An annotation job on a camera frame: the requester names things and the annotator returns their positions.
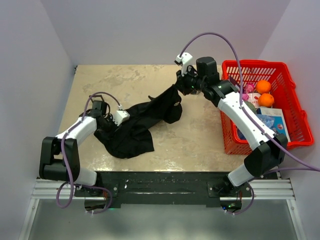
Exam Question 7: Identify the pink snack packet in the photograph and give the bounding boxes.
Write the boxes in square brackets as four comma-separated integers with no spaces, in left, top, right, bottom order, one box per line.
[242,83,261,105]

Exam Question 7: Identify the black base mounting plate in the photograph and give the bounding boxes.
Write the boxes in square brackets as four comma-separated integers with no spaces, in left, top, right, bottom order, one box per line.
[73,170,252,209]

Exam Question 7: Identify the purple box in basket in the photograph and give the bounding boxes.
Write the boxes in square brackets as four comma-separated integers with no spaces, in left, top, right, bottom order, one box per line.
[228,76,241,91]

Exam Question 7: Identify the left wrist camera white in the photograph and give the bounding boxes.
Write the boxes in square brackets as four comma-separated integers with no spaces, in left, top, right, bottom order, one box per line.
[113,110,130,126]

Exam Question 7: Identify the red plastic basket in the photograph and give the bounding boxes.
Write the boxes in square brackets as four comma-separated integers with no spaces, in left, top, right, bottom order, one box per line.
[220,59,314,155]

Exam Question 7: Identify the aluminium rail frame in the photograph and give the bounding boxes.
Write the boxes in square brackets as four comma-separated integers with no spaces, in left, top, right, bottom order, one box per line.
[19,171,307,240]

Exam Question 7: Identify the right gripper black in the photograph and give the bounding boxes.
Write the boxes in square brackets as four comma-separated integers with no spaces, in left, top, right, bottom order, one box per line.
[174,65,207,96]

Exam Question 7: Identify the black wire frame stand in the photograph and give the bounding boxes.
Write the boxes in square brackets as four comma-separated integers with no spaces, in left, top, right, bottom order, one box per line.
[89,94,105,103]

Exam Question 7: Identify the white blue booklet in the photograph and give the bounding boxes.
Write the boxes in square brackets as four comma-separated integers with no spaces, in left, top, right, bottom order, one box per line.
[257,107,291,143]

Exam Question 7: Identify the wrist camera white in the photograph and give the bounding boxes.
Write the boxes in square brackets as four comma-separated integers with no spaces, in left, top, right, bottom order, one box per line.
[174,52,193,76]
[113,110,130,126]

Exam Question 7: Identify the black garment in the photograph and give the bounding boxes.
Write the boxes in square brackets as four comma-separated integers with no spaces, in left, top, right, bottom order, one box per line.
[94,86,183,159]

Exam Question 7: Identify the purple cable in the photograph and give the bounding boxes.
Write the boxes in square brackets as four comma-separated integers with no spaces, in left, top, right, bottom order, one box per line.
[179,32,320,172]
[55,91,124,209]

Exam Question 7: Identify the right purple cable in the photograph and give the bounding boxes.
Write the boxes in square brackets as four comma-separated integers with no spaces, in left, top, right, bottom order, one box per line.
[179,32,320,172]

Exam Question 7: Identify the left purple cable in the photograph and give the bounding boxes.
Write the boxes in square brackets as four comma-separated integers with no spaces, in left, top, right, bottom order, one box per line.
[55,91,124,209]

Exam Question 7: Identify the green melon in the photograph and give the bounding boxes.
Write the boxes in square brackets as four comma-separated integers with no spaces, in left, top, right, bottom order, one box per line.
[243,101,257,116]

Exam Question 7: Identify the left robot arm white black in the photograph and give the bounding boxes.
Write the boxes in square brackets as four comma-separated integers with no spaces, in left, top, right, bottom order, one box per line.
[39,100,114,196]

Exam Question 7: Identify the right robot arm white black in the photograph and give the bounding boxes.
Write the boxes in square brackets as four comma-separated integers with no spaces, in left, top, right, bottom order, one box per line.
[174,53,288,197]

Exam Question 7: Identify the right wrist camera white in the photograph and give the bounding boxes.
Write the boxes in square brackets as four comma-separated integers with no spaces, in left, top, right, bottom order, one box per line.
[174,52,193,76]

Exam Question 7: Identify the orange fruit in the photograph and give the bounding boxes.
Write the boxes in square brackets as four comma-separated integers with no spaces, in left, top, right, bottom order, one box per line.
[255,79,272,95]
[258,93,275,108]

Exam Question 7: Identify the upper orange fruit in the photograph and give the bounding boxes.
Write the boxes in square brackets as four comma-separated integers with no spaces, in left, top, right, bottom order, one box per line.
[255,79,272,95]

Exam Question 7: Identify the lower orange fruit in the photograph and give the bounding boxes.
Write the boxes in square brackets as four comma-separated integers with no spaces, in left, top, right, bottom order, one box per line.
[258,93,275,108]

